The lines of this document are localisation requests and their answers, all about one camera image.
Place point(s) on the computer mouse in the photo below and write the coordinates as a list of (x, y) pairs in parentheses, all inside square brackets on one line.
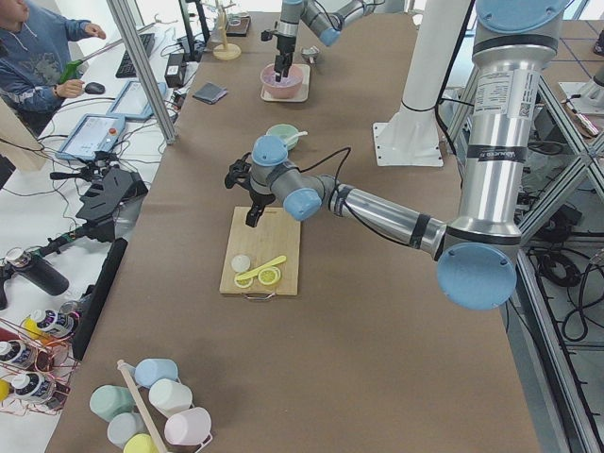
[(94, 88)]

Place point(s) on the near teach pendant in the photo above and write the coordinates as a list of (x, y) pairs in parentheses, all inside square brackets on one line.
[(92, 134)]

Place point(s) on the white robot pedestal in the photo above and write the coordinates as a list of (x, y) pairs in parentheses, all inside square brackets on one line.
[(411, 138)]

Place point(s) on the cream plastic tray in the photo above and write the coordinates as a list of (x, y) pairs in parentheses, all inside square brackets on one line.
[(302, 94)]

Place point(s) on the pile of clear ice cubes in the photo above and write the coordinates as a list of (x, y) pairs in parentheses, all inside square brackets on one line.
[(275, 80)]

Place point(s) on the pink plastic cup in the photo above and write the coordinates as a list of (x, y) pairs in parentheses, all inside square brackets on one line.
[(189, 427)]

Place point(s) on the metal board handle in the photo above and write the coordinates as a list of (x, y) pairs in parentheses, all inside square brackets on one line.
[(259, 297)]

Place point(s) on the wooden cup stand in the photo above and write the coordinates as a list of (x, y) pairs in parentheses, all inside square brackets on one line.
[(218, 43)]

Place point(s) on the black water bottle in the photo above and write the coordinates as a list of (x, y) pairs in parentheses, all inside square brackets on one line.
[(38, 271)]

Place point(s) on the mint green bowl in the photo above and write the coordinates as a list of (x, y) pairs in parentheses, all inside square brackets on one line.
[(280, 130)]

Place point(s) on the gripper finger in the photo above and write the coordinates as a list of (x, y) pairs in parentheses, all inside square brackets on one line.
[(278, 67), (287, 63), (248, 218), (257, 212)]

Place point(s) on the metal ice scoop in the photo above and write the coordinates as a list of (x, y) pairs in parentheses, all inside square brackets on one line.
[(310, 54)]

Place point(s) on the white ceramic spoon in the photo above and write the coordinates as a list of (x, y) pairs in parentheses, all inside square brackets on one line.
[(293, 139)]

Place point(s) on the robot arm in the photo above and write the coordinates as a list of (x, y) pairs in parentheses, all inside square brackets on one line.
[(464, 214), (326, 26)]

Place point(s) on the pink bowl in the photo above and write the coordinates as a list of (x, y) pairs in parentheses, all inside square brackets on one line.
[(287, 92)]

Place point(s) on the yellow plastic knife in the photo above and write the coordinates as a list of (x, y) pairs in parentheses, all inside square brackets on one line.
[(273, 262)]

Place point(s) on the aluminium frame post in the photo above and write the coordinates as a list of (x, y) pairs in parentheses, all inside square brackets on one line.
[(124, 20)]

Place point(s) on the teach pendant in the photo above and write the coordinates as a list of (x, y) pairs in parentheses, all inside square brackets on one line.
[(131, 103), (92, 134)]

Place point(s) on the grey translucent plastic cup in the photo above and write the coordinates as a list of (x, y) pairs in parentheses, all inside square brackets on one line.
[(123, 427)]

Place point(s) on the far teach pendant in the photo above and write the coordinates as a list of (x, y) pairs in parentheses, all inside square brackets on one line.
[(131, 103)]

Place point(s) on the yellow plastic cup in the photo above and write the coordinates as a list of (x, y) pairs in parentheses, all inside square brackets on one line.
[(140, 443)]

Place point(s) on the lemon slice under knife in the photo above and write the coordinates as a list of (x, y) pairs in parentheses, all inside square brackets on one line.
[(243, 283)]

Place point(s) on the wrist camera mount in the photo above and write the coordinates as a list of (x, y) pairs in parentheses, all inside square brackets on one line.
[(267, 35), (239, 173)]

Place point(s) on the white plastic cup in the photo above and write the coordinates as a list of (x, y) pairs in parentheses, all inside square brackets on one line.
[(170, 397)]

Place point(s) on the green plastic cup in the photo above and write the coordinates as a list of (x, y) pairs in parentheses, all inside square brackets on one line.
[(108, 401)]

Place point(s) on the blue plastic cup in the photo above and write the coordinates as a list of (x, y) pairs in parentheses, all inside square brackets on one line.
[(150, 370)]

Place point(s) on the white steamed bun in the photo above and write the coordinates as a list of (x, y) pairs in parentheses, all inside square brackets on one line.
[(240, 263)]

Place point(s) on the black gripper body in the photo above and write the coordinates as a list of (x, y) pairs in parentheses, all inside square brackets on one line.
[(285, 44), (259, 197)]

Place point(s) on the wooden cutting board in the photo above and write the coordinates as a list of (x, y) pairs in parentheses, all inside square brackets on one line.
[(263, 259)]

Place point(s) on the top lemon slice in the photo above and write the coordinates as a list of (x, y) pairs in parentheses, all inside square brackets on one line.
[(266, 276)]

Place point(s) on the grey folded cloth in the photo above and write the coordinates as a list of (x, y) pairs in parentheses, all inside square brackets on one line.
[(210, 93)]

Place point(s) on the person in blue hoodie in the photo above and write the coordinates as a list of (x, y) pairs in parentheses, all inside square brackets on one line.
[(36, 41)]

